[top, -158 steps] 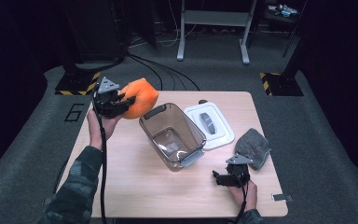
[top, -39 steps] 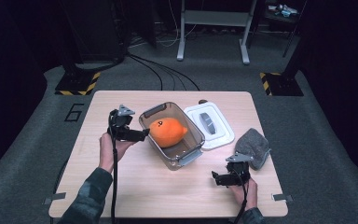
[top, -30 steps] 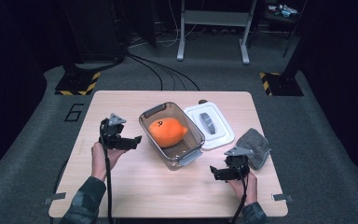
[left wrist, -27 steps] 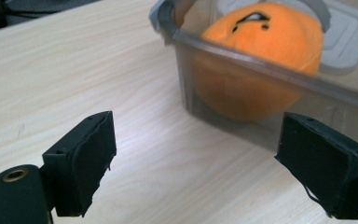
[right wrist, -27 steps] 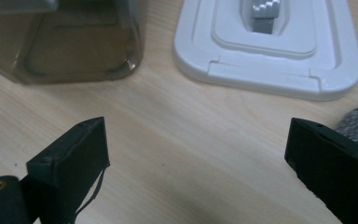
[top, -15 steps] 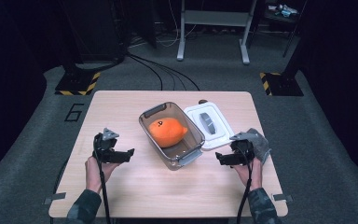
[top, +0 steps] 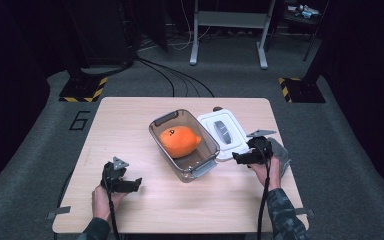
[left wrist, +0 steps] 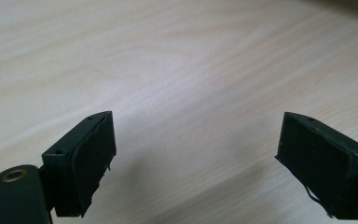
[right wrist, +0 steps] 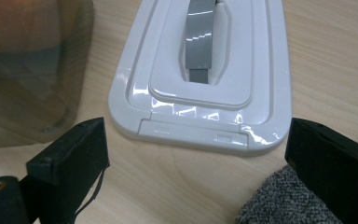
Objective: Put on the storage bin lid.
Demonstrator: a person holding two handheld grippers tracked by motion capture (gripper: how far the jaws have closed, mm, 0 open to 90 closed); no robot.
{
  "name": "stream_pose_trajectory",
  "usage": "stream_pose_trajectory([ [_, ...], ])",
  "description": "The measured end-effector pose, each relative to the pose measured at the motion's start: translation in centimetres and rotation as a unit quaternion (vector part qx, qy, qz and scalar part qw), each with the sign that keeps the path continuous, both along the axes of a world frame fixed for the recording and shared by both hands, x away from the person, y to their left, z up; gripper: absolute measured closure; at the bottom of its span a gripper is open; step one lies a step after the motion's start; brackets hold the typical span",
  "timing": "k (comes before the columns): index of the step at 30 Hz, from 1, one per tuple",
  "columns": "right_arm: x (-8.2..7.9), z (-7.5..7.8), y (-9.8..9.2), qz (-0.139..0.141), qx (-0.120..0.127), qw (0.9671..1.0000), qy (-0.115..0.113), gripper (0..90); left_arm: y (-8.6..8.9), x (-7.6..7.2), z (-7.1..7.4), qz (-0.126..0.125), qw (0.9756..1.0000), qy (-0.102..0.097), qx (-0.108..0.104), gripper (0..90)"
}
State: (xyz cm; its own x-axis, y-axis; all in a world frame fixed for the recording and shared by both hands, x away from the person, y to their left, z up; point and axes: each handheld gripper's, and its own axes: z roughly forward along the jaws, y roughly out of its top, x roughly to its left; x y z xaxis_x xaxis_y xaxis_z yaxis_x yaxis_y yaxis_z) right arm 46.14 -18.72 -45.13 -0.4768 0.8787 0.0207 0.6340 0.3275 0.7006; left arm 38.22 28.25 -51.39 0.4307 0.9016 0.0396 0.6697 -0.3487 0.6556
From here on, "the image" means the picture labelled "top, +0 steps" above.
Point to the grey clear storage box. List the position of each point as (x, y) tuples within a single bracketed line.
[(196, 165)]

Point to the black stand post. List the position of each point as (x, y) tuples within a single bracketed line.
[(314, 73), (76, 71)]

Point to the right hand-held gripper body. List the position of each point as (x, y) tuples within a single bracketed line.
[(263, 150)]

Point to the white box lid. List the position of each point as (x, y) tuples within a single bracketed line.
[(235, 133)]

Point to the dark curtain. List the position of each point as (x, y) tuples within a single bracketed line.
[(6, 83), (373, 83)]

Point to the black tape floor marking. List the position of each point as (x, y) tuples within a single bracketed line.
[(76, 128)]

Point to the white metal desk frame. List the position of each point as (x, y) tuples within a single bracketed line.
[(230, 19)]

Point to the person's right hand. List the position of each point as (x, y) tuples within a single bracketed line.
[(273, 176)]

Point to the black rack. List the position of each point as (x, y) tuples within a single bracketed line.
[(291, 29)]

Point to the small dark brown object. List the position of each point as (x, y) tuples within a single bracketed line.
[(217, 109)]

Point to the black yellow striped base plate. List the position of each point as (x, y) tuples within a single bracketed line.
[(80, 90), (303, 94)]

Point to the grey cloth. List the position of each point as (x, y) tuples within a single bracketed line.
[(281, 153)]

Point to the person's left hand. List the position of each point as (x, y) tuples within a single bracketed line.
[(101, 203)]

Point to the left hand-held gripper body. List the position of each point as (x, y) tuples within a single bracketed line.
[(113, 178)]

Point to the pile of small items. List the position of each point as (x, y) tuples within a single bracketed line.
[(305, 12)]

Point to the black cabinet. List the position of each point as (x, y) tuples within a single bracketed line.
[(103, 30)]

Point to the grey tape piece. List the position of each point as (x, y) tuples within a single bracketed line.
[(60, 211), (308, 211)]

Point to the orange plush toy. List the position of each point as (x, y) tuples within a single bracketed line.
[(180, 141)]

